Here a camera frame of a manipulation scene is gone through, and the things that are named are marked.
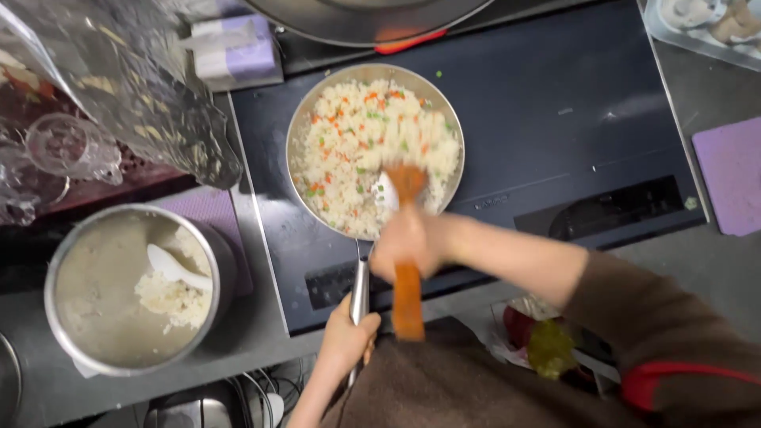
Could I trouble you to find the person's right hand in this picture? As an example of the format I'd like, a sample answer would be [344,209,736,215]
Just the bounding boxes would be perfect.
[369,205,460,284]

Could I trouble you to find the person's left hand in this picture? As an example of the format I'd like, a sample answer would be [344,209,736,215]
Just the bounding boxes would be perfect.
[320,292,382,379]

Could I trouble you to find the wooden spatula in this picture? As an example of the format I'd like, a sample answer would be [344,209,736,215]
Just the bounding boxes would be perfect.
[380,163,430,342]

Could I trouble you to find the steel frying pan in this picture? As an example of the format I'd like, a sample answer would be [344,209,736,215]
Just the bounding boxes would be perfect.
[285,62,466,390]

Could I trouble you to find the fried rice with vegetables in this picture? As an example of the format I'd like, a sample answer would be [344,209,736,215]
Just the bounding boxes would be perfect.
[291,78,462,239]

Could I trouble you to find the black induction cooktop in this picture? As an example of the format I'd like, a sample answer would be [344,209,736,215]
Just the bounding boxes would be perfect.
[229,0,709,338]

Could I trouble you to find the plastic bag with vegetables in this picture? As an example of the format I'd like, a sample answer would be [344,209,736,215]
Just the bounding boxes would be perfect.
[489,295,622,396]

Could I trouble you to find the purple mat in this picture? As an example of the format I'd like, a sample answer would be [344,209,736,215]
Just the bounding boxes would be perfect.
[149,187,255,298]
[692,117,761,237]

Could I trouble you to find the cooked white rice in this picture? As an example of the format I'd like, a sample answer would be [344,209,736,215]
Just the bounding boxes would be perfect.
[134,226,214,335]

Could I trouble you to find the white rice spoon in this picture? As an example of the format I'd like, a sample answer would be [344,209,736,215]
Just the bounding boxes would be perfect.
[146,243,214,292]

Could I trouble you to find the steel rice pot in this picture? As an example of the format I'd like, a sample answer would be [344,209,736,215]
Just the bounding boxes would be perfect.
[43,203,239,378]

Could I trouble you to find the large steel wok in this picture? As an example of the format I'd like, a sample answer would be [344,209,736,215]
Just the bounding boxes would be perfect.
[241,0,495,48]

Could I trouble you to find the white purple box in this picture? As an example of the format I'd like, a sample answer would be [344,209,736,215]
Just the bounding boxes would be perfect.
[189,14,285,93]

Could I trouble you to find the clear plastic bag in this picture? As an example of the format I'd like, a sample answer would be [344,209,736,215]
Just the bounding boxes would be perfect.
[0,0,245,191]

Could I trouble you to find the clear glass cup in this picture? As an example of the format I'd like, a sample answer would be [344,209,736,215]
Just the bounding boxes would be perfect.
[25,113,123,186]

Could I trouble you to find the clear tray with items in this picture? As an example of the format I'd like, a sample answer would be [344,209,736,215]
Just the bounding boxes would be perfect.
[642,0,761,73]

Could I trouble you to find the cables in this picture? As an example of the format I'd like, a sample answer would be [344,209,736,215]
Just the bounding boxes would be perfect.
[229,357,319,428]

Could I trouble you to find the red silicone handle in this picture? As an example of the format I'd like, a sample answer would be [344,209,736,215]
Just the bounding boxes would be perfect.
[373,29,449,55]

